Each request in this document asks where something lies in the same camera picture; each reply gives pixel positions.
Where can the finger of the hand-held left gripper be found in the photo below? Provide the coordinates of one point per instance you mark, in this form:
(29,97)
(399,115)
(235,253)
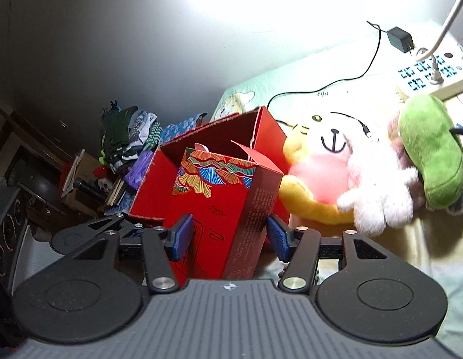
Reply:
(115,221)

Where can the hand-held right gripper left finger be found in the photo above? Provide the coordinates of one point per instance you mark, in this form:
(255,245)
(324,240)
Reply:
(181,237)

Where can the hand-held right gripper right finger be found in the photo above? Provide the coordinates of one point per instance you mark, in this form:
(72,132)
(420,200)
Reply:
(277,237)

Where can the small red patterned box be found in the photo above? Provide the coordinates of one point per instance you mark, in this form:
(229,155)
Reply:
(224,202)

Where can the large red cardboard box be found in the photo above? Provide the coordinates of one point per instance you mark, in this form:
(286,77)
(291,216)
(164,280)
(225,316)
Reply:
(269,134)

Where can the open brown cardboard box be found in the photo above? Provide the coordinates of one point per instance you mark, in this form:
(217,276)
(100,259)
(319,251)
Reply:
(85,198)

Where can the black flask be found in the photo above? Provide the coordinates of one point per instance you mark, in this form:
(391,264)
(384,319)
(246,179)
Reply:
(87,186)

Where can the red plush ball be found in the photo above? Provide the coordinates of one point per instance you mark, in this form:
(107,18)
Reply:
(100,172)

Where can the purple patterned box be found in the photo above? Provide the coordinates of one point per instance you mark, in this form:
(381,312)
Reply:
(139,170)

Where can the yellow white cat plush toy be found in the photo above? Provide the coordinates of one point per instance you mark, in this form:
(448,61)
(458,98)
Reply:
(321,164)

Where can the pile of folded clothes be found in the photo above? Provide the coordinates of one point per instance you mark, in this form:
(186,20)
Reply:
(130,134)

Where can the blue patterned cloth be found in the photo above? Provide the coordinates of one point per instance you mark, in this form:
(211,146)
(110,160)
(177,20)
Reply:
(183,127)

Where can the white fluffy plush toy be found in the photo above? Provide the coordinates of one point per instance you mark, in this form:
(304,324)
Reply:
(377,190)

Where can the wooden cabinet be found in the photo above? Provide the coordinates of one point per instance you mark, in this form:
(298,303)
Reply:
(33,146)

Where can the green plush toy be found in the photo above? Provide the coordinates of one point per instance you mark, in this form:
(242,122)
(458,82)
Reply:
(430,149)

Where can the black charger adapter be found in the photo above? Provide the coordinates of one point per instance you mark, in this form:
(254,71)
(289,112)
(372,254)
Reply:
(400,39)

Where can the white power strip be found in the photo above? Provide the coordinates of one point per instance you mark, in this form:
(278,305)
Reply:
(441,71)

